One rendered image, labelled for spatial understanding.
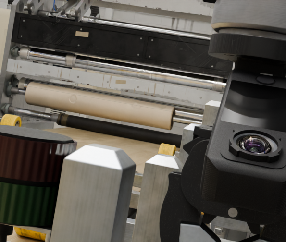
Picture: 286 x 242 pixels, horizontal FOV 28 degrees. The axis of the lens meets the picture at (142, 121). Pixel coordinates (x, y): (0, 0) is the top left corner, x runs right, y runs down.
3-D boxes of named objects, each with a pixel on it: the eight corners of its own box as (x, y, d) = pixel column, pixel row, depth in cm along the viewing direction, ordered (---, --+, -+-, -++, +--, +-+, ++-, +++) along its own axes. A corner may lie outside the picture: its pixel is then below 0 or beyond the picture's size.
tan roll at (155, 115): (272, 148, 292) (276, 124, 291) (272, 149, 280) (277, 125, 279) (13, 101, 320) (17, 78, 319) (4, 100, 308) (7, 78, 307)
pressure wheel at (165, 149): (172, 153, 208) (170, 171, 212) (177, 141, 215) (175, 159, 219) (156, 150, 209) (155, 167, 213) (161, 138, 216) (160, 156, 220)
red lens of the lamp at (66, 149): (84, 175, 37) (90, 141, 37) (50, 187, 31) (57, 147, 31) (-2, 157, 38) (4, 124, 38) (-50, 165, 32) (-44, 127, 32)
